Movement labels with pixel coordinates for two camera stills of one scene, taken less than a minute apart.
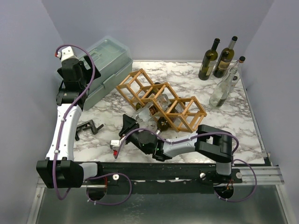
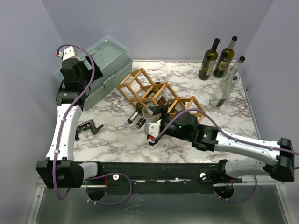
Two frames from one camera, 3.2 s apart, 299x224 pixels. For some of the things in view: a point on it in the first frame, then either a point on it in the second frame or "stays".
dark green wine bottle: x=208 y=61 stays
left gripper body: x=87 y=73 stays
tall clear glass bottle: x=222 y=89 stays
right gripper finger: x=128 y=124 to x=156 y=109
